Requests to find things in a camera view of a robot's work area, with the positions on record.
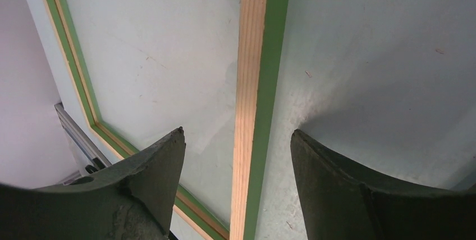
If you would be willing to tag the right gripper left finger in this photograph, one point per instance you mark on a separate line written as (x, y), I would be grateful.
(131, 199)

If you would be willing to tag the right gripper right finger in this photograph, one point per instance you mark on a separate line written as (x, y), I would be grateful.
(343, 199)

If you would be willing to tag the wooden picture frame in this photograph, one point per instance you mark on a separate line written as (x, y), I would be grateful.
(261, 30)

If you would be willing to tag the left aluminium corner post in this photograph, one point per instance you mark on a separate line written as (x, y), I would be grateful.
(88, 157)

